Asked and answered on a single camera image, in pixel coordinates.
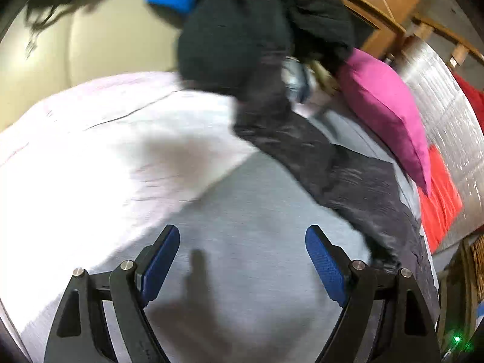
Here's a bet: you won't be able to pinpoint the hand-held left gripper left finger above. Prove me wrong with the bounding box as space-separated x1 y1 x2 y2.
43 224 181 363

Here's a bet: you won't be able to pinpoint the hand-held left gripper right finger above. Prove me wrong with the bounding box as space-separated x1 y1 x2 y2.
305 225 442 363

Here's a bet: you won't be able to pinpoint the dark grey checked jacket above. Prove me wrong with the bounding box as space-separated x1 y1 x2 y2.
231 45 430 276

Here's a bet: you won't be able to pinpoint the pile of black clothes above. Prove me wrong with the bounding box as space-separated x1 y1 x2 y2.
177 0 356 96

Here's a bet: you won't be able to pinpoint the grey bed sheet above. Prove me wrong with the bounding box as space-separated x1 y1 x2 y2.
100 98 441 363

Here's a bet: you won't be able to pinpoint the red pillow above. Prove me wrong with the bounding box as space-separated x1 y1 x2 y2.
418 146 464 249

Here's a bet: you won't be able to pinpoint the pale pink blanket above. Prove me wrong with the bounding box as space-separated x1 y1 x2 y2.
0 71 262 352

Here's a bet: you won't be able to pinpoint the wicker basket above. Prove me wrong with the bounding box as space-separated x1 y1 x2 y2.
439 231 484 352

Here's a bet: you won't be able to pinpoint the pink pillow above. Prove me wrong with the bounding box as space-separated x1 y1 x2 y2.
338 48 432 197

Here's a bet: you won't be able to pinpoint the clear plastic bag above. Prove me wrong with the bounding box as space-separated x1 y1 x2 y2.
282 56 343 119

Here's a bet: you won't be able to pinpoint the silver foil insulation sheet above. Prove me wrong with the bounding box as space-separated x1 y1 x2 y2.
400 38 484 252

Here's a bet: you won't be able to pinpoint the cream padded headboard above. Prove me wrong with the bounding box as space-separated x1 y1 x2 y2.
0 3 190 131

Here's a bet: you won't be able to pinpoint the red cloth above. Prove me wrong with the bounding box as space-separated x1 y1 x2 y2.
452 71 484 123

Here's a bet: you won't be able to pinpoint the wooden cabinet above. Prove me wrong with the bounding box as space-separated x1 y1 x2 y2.
328 0 432 61

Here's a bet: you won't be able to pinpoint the wooden rail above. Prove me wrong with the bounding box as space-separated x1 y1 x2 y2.
411 12 484 69

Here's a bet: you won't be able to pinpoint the dark straps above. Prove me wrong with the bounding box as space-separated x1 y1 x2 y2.
23 0 101 59

